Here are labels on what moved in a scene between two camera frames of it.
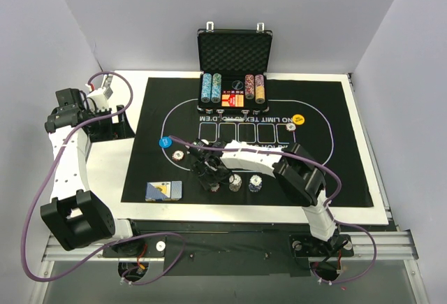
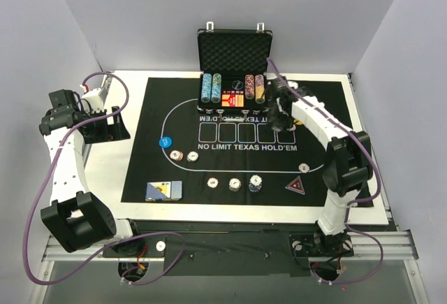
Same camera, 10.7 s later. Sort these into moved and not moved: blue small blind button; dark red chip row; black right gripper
Moved: black right gripper
Not moved: dark red chip row; blue small blind button
